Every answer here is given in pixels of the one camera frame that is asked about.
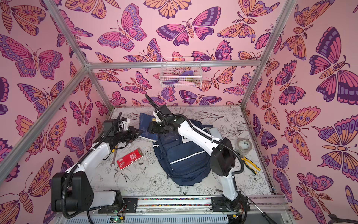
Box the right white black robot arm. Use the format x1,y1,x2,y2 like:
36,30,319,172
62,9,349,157
146,96,249,212

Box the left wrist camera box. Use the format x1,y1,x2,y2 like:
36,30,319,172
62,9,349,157
118,117,131,132

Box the dark blue book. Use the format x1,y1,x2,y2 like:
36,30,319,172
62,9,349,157
139,113,158,142

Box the black handled screwdriver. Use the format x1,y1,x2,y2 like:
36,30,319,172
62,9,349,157
239,190,277,224

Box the silver wrench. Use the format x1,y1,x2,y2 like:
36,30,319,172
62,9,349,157
110,149,117,167

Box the white wire wall basket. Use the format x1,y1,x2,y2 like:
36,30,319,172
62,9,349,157
158,56,203,88

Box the navy blue student backpack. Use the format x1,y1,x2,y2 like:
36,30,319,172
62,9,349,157
153,119,224,186

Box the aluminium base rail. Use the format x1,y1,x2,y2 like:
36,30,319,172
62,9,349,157
55,195,294,224

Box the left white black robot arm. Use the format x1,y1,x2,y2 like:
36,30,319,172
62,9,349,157
51,118,143,219

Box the yellow handled pliers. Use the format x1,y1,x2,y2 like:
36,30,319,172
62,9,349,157
241,156,261,175

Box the red thin booklet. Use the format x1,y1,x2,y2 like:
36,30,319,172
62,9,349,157
117,148,144,170

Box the clear tape roll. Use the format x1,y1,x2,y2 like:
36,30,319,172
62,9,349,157
235,138,253,155

